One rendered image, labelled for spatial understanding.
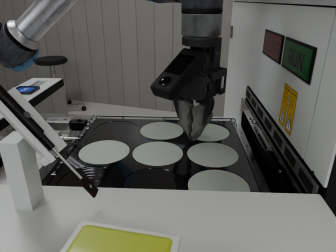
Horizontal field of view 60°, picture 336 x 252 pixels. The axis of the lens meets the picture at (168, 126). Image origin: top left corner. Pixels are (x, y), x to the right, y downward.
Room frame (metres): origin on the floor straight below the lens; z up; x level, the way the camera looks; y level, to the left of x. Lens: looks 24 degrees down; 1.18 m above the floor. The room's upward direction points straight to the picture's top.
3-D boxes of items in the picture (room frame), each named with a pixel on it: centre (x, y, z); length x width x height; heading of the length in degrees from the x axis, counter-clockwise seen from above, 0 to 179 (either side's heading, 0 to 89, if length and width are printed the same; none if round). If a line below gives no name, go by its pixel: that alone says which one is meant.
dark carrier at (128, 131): (0.51, 0.02, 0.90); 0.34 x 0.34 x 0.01; 87
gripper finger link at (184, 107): (0.59, -0.05, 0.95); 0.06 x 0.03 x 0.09; 142
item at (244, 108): (0.51, -0.19, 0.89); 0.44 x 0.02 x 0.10; 177
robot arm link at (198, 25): (0.57, -0.06, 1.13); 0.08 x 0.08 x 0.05
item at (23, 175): (0.27, 0.14, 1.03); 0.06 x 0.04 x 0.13; 87
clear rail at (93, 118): (0.52, 0.20, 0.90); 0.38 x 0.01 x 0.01; 177
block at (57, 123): (0.66, 0.28, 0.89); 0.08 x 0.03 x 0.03; 87
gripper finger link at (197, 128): (0.57, -0.08, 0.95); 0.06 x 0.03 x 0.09; 142
